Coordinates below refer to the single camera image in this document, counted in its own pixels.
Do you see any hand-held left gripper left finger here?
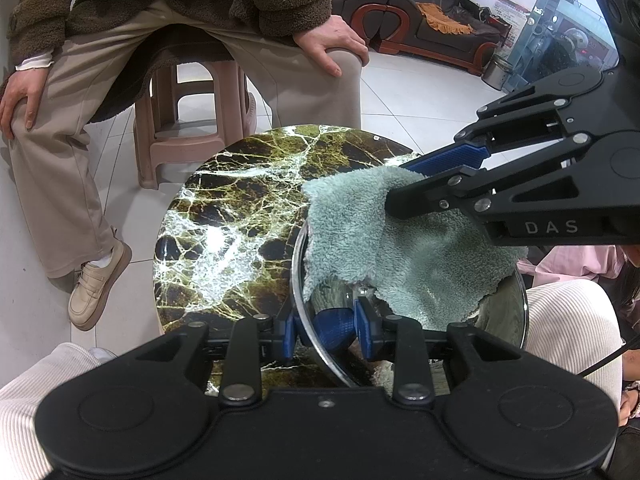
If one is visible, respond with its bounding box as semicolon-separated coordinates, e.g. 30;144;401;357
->
135;305;301;407

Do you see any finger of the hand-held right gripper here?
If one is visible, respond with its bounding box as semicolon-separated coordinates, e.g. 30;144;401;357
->
384;132;608;221
399;75;601;179

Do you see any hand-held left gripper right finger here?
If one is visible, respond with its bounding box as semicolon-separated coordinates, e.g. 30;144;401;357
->
354;296;521;407

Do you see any teal and pink fluffy cloth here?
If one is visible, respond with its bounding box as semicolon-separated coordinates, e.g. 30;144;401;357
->
301;165;528;331

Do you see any steel bowl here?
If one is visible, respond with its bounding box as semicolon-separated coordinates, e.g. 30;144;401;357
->
289;220;530;391

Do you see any person's right forearm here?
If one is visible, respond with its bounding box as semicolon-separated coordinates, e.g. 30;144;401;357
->
517;245;628;283

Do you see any metal trash bin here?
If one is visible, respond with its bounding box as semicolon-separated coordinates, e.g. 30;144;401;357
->
481;55;511;92

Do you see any orange fringed blanket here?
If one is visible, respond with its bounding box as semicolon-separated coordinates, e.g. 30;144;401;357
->
416;2;473;37

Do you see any person's right leg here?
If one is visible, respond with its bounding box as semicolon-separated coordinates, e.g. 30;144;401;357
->
522;280;626;411

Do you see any round green marble table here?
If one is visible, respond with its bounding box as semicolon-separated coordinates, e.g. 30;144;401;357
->
152;125;416;396

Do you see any standing sign board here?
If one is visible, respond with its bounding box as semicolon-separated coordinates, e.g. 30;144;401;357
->
492;0;530;36

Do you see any pink plastic stool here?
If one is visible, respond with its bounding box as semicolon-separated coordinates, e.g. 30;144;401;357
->
132;57;258;191

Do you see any black cable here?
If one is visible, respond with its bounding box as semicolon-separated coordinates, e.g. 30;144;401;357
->
577;337;640;378

